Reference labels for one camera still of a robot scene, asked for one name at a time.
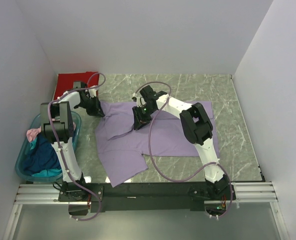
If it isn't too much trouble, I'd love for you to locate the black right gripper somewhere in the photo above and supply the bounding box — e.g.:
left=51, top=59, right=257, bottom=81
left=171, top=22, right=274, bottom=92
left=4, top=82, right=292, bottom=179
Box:
left=132, top=104, right=156, bottom=131

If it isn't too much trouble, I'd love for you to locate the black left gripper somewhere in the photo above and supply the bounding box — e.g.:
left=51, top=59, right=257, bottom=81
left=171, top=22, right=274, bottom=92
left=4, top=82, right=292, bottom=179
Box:
left=78, top=95, right=105, bottom=118

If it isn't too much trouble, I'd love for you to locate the lavender t shirt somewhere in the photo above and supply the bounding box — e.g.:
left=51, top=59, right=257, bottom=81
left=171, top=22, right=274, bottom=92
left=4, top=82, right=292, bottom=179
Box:
left=95, top=100, right=221, bottom=188

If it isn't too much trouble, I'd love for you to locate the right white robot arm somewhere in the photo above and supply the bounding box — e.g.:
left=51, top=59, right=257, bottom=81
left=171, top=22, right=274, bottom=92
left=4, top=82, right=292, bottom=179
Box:
left=132, top=83, right=233, bottom=200

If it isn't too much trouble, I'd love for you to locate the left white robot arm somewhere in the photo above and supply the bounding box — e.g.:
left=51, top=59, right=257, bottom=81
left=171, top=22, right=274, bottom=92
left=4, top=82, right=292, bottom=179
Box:
left=40, top=81, right=104, bottom=183

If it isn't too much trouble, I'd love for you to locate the folded red t shirt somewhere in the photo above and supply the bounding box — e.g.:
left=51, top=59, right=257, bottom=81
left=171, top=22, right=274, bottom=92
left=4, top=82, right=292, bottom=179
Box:
left=53, top=71, right=99, bottom=100

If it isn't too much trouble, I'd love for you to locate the navy garment in basket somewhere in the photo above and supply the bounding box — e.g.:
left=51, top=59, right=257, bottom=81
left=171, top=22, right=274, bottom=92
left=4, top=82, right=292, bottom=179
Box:
left=22, top=136, right=61, bottom=176

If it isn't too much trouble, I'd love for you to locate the pink garment in basket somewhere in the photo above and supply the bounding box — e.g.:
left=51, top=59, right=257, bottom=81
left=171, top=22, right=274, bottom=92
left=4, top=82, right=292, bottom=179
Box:
left=26, top=121, right=77, bottom=143

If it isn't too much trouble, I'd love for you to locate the teal plastic laundry basket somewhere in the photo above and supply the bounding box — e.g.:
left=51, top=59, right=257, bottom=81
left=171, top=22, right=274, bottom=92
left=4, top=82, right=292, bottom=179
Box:
left=14, top=111, right=82, bottom=181

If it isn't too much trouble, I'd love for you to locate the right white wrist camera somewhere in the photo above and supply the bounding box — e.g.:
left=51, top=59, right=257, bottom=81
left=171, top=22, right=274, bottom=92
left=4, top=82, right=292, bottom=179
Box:
left=132, top=92, right=143, bottom=107

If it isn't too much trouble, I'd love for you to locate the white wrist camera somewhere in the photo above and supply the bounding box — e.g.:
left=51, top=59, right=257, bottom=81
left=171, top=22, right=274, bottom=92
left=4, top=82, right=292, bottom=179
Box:
left=132, top=92, right=143, bottom=107
left=87, top=87, right=97, bottom=98

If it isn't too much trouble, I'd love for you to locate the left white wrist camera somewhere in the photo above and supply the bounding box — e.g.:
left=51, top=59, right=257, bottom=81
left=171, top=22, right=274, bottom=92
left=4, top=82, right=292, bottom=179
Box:
left=87, top=87, right=97, bottom=98

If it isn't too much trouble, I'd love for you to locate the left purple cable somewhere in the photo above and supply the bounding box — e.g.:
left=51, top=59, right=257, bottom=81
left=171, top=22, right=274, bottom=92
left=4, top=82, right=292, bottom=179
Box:
left=46, top=72, right=106, bottom=223

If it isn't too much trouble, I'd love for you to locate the aluminium frame rail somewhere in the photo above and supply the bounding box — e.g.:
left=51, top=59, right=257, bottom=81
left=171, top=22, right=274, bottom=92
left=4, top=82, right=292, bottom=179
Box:
left=14, top=182, right=278, bottom=205

